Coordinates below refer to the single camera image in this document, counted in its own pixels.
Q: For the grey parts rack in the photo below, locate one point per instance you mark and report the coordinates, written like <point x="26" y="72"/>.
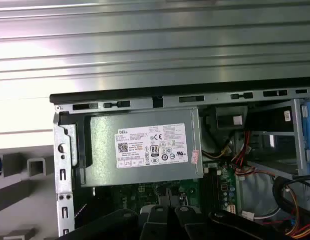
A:
<point x="14" y="190"/>

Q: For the metal optical drive cage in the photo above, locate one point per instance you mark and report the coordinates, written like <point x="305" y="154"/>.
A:
<point x="297" y="140"/>

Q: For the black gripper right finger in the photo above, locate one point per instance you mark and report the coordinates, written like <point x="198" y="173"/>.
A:
<point x="192" y="225"/>

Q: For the grey power supply unit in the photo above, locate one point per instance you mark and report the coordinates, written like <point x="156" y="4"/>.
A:
<point x="102" y="150"/>

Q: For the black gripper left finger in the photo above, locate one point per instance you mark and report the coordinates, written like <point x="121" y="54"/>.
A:
<point x="154" y="225"/>

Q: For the open black PC case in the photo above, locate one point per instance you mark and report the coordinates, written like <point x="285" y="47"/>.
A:
<point x="63" y="180"/>

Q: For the black RAM slots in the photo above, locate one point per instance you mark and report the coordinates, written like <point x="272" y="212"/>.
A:
<point x="211" y="190"/>

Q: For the green motherboard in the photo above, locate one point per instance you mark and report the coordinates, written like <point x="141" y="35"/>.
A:
<point x="154" y="190"/>

